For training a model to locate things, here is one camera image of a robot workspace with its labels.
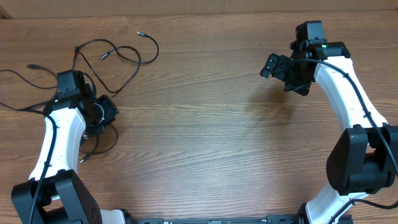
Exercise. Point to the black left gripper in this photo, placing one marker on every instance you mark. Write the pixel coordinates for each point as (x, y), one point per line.
(110, 111)

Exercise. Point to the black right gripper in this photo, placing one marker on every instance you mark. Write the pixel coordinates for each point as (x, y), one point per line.
(277, 66)

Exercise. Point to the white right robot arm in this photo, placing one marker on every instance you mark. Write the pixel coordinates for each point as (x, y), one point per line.
(364, 160)

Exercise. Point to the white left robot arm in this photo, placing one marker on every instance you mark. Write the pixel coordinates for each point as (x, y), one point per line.
(54, 193)

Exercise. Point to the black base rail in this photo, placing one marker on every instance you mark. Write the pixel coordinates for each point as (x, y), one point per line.
(211, 220)

